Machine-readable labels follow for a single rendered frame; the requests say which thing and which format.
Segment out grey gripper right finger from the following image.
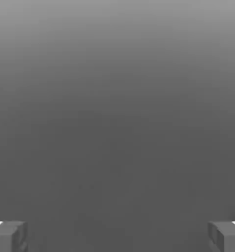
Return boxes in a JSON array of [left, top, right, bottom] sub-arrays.
[[207, 220, 235, 252]]

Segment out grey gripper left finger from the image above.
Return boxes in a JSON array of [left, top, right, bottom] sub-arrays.
[[0, 220, 29, 252]]

